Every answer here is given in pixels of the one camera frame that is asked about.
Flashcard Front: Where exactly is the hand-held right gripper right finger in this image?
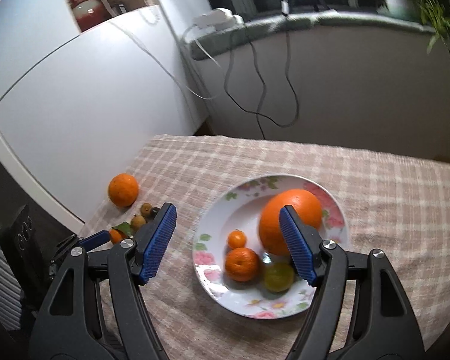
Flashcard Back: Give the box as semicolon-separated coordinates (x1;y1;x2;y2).
279;205;425;360

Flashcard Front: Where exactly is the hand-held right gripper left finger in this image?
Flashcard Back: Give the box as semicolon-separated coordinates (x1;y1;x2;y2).
28;202;178;360

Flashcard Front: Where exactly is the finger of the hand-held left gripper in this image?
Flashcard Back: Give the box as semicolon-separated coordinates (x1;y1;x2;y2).
75;230;112;252

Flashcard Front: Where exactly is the tangerine with green leaf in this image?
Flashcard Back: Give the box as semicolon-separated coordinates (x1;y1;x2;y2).
109;222;134;244

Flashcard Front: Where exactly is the large orange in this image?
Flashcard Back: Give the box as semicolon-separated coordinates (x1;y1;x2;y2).
258;189;323;256
108;173;140;208

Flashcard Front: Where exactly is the green round fruit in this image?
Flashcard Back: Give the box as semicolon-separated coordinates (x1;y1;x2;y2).
263;262;295;293

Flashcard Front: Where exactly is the white floral plate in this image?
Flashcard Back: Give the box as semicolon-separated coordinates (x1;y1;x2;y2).
192;175;349;320

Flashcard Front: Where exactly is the medium tangerine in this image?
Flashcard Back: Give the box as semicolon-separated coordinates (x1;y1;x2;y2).
225;247;260;283

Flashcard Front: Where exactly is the small tangerine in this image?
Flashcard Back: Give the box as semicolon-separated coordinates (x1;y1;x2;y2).
227;230;247;250

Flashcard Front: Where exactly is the checked beige tablecloth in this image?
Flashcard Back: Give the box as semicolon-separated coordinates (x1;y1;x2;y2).
77;134;450;360

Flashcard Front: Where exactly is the white cabinet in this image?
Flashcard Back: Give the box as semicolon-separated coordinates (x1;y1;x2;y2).
0;4;211;226

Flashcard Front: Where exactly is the grey windowsill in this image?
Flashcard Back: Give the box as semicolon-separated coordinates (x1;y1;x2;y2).
187;9;450;61

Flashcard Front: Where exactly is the white power strip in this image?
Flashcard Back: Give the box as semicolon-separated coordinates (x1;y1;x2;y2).
193;7;244;31

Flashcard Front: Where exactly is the red and white pot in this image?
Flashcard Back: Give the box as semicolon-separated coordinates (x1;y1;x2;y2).
64;0;111;32

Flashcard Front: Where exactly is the black ring light cable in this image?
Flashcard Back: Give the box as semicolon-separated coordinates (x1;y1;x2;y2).
259;30;300;127

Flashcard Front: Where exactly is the long white cable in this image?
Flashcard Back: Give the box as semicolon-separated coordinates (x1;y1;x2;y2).
75;0;220;100

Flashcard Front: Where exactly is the short white cable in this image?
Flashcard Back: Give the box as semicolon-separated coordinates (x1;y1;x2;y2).
184;26;224;70

